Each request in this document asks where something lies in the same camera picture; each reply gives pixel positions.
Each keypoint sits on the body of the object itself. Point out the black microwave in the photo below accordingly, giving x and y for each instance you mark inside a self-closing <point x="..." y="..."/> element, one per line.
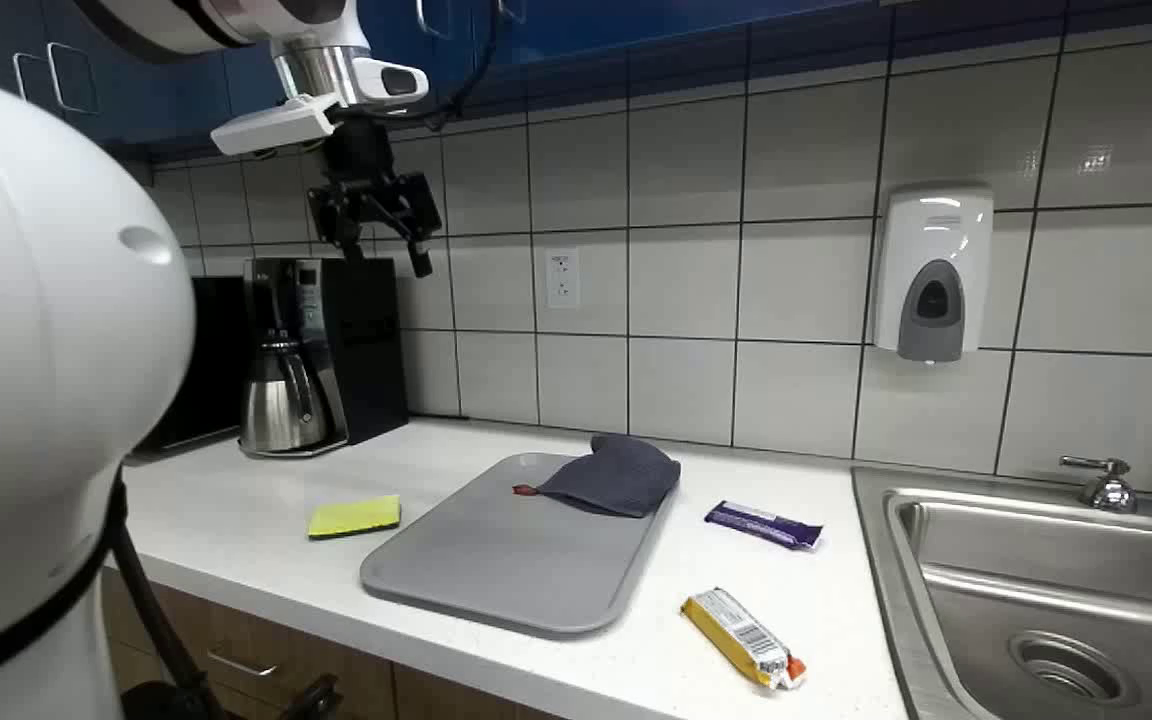
<point x="211" y="362"/>

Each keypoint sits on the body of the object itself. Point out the yellow sponge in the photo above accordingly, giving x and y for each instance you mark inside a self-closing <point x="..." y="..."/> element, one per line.
<point x="353" y="516"/>

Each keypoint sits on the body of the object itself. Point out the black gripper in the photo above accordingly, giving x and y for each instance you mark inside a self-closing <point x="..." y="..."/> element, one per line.
<point x="363" y="166"/>

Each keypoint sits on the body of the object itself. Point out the white wall outlet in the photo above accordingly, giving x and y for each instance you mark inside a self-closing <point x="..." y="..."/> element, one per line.
<point x="563" y="282"/>

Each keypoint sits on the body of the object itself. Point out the stainless steel sink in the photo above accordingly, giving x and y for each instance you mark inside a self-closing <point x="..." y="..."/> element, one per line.
<point x="1059" y="584"/>

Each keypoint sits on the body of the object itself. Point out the grey plastic tray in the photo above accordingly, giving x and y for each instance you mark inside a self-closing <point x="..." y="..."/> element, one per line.
<point x="498" y="562"/>

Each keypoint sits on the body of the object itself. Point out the purple snack packet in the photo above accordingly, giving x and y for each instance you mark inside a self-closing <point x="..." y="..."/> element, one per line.
<point x="762" y="526"/>

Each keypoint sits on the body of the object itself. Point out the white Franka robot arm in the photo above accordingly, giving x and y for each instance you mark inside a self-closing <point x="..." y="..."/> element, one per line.
<point x="40" y="332"/>

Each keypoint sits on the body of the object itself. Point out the wooden base cabinet drawers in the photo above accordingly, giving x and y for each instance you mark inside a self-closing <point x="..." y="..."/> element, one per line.
<point x="270" y="641"/>

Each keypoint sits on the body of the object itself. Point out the white wall soap dispenser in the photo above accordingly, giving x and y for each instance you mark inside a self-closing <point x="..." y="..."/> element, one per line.
<point x="935" y="275"/>

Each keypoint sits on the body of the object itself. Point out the dark blue oven mitt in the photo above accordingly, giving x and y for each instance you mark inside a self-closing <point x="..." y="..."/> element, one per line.
<point x="618" y="479"/>

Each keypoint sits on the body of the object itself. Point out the steel coffee carafe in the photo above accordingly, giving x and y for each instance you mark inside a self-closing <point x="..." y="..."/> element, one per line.
<point x="283" y="402"/>

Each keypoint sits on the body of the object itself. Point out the black coffee maker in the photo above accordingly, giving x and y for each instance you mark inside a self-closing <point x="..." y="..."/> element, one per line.
<point x="363" y="347"/>

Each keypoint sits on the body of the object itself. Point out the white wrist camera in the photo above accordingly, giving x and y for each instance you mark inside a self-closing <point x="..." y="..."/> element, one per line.
<point x="276" y="124"/>

